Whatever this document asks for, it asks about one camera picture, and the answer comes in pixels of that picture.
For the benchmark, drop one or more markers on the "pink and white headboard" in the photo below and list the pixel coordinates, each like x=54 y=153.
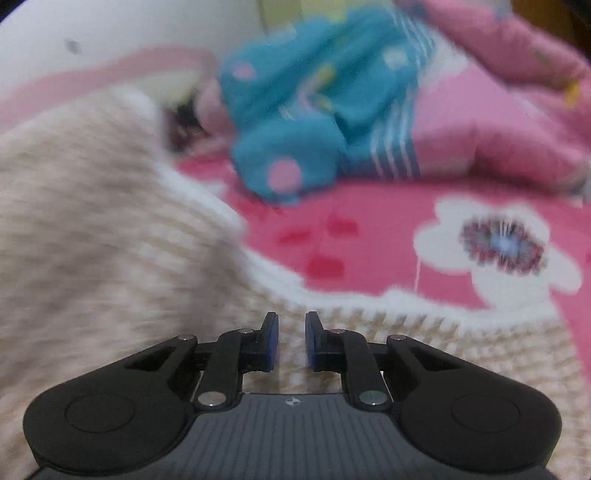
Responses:
x=92 y=78

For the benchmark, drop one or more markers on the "beige white checked coat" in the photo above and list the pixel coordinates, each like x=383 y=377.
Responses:
x=92 y=207

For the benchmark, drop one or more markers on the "light pink pillow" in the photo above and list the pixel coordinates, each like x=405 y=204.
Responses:
x=212 y=106

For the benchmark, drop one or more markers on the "blue and pink dotted quilt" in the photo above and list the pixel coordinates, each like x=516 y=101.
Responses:
x=300 y=92

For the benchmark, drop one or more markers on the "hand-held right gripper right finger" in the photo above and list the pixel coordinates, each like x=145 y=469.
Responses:
x=310 y=344

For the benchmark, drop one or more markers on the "brown plush toy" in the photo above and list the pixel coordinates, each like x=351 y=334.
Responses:
x=184 y=115

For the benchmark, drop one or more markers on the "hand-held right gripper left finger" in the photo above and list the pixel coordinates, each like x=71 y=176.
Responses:
x=272 y=341

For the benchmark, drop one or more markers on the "wooden cabinet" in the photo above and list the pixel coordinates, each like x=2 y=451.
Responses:
x=554 y=18

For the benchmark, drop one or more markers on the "yellow-green wardrobe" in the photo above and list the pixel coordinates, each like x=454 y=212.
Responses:
x=277 y=14

